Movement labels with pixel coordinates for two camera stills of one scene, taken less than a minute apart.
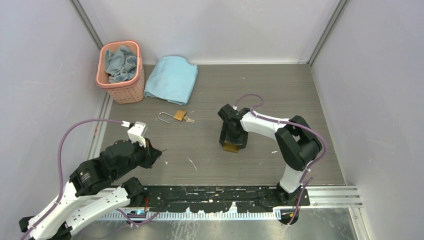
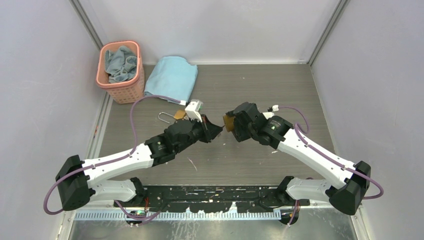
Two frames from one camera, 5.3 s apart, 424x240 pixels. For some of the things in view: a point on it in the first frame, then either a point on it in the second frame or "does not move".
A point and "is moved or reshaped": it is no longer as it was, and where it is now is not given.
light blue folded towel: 172,78 does not move
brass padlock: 231,147 is moved or reshaped
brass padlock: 179,115 does not move
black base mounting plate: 209,199 does not move
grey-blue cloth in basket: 121,65 does not move
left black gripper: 151,154 -> 210,130
